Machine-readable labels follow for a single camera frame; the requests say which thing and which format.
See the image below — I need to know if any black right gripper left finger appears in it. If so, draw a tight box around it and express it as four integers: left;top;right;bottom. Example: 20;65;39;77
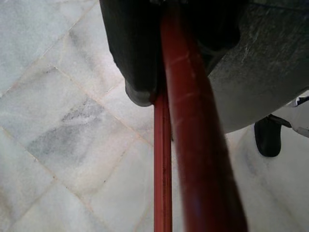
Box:
99;0;168;107

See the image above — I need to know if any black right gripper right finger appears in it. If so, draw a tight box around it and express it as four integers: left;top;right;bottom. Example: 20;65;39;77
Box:
180;0;309;134

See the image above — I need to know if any red plastic hanger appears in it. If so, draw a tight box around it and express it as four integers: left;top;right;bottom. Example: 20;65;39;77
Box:
153;0;250;232

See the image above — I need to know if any black robot right foot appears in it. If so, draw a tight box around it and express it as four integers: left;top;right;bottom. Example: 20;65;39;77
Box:
254;120;282;158

